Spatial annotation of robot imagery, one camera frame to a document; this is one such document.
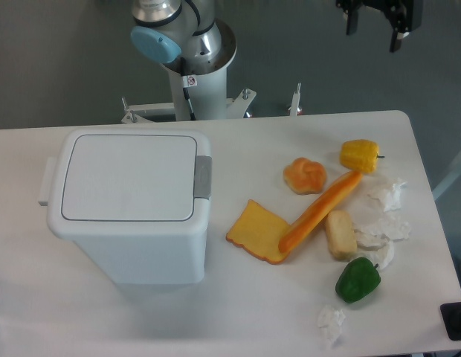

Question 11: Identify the long orange baguette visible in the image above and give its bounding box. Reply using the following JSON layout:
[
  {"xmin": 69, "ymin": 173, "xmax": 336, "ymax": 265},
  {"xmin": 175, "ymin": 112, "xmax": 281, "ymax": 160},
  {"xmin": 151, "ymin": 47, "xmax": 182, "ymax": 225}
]
[{"xmin": 278, "ymin": 170, "xmax": 363, "ymax": 254}]

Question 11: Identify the beige bread block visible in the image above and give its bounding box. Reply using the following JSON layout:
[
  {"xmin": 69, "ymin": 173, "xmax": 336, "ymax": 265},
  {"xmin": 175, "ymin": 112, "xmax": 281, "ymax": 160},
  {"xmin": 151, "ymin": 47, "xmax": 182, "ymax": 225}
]
[{"xmin": 325, "ymin": 210, "xmax": 358, "ymax": 260}]

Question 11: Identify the black device at edge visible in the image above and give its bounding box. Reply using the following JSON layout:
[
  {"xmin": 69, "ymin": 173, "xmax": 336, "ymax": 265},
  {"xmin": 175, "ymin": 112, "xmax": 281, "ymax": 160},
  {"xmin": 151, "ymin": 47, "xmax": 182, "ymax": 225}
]
[{"xmin": 440, "ymin": 302, "xmax": 461, "ymax": 341}]

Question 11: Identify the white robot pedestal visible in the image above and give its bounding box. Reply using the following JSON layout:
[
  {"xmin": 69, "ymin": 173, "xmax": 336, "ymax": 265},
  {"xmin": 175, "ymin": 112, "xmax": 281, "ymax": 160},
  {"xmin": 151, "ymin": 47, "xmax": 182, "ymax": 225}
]
[{"xmin": 167, "ymin": 68, "xmax": 227, "ymax": 121}]

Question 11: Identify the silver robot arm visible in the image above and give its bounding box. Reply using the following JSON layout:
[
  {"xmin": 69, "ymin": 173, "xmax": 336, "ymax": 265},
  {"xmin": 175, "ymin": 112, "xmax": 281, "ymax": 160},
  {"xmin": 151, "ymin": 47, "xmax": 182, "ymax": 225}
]
[{"xmin": 130, "ymin": 1, "xmax": 423, "ymax": 75}]

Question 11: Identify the round bread roll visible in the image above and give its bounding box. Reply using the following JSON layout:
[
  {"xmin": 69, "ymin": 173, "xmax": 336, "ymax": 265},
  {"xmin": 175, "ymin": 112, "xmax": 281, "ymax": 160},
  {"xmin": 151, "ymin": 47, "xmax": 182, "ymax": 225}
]
[{"xmin": 283, "ymin": 157, "xmax": 326, "ymax": 195}]

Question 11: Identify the small crumpled white tissue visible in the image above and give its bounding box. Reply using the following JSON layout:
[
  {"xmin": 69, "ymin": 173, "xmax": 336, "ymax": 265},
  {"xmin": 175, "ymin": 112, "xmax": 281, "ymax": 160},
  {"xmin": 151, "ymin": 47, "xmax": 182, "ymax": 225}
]
[{"xmin": 317, "ymin": 305, "xmax": 346, "ymax": 347}]

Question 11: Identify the white trash can lid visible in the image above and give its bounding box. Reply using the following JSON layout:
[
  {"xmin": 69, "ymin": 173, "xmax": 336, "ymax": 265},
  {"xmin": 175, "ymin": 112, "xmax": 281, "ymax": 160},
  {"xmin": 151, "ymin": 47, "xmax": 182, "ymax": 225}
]
[{"xmin": 62, "ymin": 134, "xmax": 197, "ymax": 222}]

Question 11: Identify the black cable on pedestal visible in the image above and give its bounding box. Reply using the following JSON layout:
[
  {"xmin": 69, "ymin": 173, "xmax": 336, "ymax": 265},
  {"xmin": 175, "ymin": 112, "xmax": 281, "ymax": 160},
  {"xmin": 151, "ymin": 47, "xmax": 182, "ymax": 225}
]
[{"xmin": 180, "ymin": 57, "xmax": 197, "ymax": 121}]

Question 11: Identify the white metal base frame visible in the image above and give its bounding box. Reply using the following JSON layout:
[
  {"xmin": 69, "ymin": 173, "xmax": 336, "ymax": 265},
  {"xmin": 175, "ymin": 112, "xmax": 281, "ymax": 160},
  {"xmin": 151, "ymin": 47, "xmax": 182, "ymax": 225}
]
[{"xmin": 121, "ymin": 83, "xmax": 303, "ymax": 124}]

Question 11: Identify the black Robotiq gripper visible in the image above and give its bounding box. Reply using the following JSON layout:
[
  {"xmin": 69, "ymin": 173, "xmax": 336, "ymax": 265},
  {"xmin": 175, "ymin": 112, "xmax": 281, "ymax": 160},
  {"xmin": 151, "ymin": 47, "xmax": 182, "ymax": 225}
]
[{"xmin": 335, "ymin": 0, "xmax": 423, "ymax": 53}]

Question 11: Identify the yellow corn cob piece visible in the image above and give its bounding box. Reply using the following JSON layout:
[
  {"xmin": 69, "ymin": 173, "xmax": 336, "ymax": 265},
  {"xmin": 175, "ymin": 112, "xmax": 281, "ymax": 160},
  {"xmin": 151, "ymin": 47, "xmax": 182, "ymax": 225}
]
[{"xmin": 339, "ymin": 139, "xmax": 384, "ymax": 174}]

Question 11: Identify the white plastic trash can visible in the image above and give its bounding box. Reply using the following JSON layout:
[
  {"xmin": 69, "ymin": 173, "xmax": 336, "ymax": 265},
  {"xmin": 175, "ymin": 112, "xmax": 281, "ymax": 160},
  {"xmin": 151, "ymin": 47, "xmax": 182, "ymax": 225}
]
[{"xmin": 47, "ymin": 127, "xmax": 212, "ymax": 284}]

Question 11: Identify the crumpled white tissue middle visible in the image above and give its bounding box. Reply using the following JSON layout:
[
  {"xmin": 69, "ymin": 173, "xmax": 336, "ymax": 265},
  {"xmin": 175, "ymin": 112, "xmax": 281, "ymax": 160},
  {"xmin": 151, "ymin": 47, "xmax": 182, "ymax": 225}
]
[{"xmin": 354, "ymin": 212, "xmax": 412, "ymax": 270}]

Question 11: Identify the green bell pepper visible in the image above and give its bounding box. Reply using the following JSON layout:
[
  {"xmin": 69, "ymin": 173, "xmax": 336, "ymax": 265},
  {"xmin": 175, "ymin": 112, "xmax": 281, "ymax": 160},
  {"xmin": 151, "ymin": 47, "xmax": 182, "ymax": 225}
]
[{"xmin": 335, "ymin": 257, "xmax": 381, "ymax": 303}]

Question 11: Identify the yellow toast slice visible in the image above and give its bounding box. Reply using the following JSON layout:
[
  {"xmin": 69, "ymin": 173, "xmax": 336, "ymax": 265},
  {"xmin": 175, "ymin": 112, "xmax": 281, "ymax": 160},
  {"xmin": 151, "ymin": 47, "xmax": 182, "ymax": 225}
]
[{"xmin": 225, "ymin": 199, "xmax": 290, "ymax": 265}]

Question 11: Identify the crumpled white tissue upper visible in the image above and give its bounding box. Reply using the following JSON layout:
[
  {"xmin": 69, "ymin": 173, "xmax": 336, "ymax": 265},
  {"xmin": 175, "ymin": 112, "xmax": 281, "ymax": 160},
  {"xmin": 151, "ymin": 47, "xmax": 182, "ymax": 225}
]
[{"xmin": 367, "ymin": 178, "xmax": 407, "ymax": 213}]

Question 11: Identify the grey trash can push button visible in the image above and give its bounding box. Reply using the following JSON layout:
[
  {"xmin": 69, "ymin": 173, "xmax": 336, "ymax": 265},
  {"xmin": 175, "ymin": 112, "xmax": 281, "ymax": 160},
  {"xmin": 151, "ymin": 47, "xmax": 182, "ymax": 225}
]
[{"xmin": 193, "ymin": 155, "xmax": 213, "ymax": 199}]

